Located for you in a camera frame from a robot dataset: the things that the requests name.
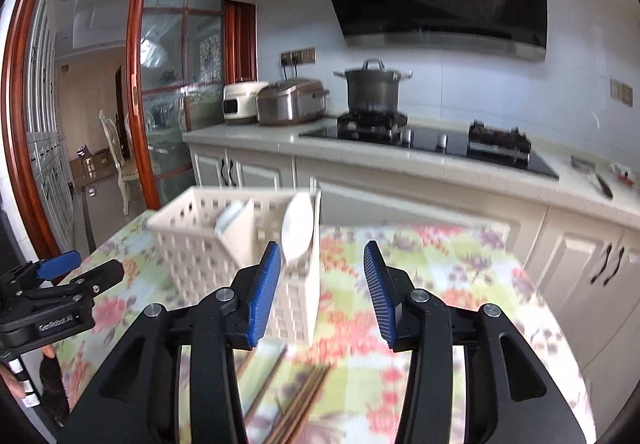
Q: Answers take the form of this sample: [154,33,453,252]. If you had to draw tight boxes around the white dining chair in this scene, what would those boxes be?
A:
[98,110,151,215]

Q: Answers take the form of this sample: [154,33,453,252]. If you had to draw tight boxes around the gold wall outlet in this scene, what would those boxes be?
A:
[280,48,317,65]

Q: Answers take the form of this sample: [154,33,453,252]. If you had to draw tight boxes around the large white ceramic spoon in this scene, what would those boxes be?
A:
[281,194,321,271]

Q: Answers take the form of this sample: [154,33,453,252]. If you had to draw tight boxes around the white rice cooker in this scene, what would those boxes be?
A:
[222,81,271,125]

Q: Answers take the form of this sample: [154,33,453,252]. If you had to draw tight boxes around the floral tablecloth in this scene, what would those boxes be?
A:
[55,209,598,444]

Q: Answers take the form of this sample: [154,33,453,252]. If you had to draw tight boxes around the silver rice cooker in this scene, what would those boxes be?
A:
[256,78,331,127]

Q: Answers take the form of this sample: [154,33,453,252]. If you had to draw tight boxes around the white lattice utensil basket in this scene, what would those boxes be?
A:
[146,186,322,345]

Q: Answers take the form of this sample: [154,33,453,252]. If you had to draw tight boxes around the red and white packet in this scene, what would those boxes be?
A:
[609,164,637,185]

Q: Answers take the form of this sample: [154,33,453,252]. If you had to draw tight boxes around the red wooden sliding glass door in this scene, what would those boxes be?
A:
[125,0,236,212]

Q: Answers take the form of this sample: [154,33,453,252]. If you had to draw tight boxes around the person's left hand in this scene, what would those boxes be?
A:
[0,345,57,400]

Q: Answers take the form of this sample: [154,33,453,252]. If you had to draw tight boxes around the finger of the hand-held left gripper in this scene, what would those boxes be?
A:
[7,250,82,292]
[25,259,125,307]

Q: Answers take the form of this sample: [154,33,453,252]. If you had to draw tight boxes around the pile of wooden chopsticks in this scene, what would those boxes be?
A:
[235,344,332,444]

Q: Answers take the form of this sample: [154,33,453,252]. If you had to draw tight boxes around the small white ceramic spoon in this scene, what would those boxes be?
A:
[215,201,247,232]

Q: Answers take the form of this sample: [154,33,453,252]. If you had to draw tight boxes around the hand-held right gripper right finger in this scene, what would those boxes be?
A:
[363,240,587,444]

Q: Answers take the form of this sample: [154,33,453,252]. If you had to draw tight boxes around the metal kitchen knife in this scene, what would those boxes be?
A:
[571,155,614,199]

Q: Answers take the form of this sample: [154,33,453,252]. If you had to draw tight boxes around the black fuzzy cloth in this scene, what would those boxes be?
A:
[39,355,70,427]

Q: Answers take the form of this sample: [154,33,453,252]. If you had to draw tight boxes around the red wooden door frame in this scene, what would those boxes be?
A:
[1,0,258,261]

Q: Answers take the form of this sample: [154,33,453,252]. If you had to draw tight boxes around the white tall cabinet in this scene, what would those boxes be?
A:
[25,0,76,249]

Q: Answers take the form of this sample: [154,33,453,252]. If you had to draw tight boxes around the black burner grate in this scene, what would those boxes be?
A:
[467,121,532,159]
[337,110,408,133]

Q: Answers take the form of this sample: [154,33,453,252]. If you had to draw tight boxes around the white kitchen base cabinet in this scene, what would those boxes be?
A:
[182,124,640,425]

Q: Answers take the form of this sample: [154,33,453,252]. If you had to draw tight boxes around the gold wall switch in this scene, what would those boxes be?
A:
[610,78,634,105]

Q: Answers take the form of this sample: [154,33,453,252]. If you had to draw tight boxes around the black glass gas hob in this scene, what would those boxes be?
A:
[299,111,560,181]

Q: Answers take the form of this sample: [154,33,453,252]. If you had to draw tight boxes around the grey stockpot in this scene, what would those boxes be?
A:
[334,68,413,113]

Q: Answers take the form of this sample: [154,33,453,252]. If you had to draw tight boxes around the grey pot lid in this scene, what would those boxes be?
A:
[345,58,402,75]

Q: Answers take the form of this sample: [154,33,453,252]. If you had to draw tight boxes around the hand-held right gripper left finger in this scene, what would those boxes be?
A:
[59,241,283,444]

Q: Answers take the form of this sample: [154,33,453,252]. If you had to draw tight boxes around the cardboard boxes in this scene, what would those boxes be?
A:
[69,146,114,185]

